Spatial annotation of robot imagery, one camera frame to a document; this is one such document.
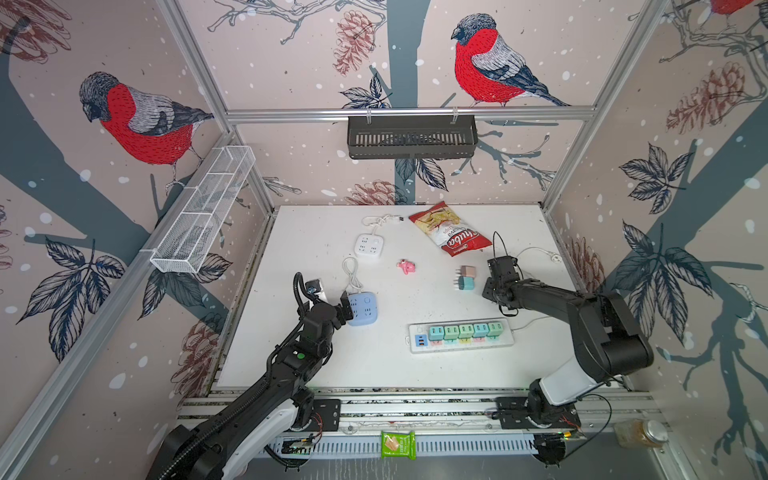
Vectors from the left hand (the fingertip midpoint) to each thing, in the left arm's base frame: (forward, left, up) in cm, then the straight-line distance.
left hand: (331, 296), depth 83 cm
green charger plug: (-9, -38, -5) cm, 39 cm away
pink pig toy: (+16, -22, -9) cm, 29 cm away
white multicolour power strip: (-10, -25, -9) cm, 28 cm away
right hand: (+6, -51, -11) cm, 52 cm away
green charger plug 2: (-9, -34, -4) cm, 35 cm away
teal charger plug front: (-9, -42, -5) cm, 43 cm away
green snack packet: (-34, -18, -9) cm, 39 cm away
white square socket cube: (+25, -9, -9) cm, 29 cm away
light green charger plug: (-8, -46, -4) cm, 47 cm away
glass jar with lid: (-33, -72, -5) cm, 79 cm away
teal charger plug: (+9, -41, -9) cm, 43 cm away
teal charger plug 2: (-10, -29, -4) cm, 31 cm away
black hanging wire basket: (+53, -25, +18) cm, 61 cm away
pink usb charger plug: (+14, -43, -10) cm, 47 cm away
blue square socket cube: (0, -9, -9) cm, 12 cm away
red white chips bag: (+28, -39, -6) cm, 48 cm away
